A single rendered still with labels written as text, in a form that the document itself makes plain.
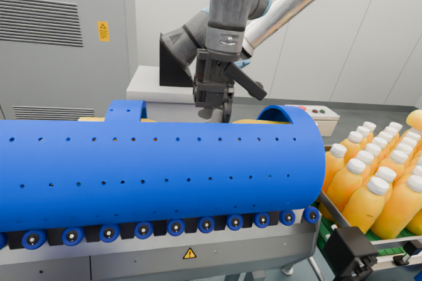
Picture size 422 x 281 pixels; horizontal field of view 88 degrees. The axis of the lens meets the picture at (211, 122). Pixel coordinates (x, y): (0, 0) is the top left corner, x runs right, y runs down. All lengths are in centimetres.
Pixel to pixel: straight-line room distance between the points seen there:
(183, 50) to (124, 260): 66
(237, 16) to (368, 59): 415
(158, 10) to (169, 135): 284
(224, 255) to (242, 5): 59
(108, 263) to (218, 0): 62
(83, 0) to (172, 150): 172
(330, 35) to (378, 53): 98
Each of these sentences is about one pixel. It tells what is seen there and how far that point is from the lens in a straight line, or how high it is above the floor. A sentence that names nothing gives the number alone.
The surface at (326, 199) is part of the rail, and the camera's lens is 77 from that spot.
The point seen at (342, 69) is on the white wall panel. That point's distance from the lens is 429.
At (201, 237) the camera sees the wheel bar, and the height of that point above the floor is 93.
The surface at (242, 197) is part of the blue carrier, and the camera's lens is 49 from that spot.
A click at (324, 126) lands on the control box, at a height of 105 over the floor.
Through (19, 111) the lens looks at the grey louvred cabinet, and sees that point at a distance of 253.
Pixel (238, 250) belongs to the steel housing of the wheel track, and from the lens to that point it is 68.
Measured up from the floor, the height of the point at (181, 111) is 107.
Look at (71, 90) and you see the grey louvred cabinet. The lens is 226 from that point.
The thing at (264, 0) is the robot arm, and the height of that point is 146.
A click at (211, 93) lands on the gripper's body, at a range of 46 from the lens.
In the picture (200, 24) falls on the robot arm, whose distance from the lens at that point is 86.
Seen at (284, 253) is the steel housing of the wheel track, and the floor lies 85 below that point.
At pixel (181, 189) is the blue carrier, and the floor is 112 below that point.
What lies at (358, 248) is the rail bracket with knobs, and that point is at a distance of 66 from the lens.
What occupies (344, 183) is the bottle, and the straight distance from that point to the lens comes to 73.
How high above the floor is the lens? 145
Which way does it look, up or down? 29 degrees down
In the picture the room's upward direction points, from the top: 8 degrees clockwise
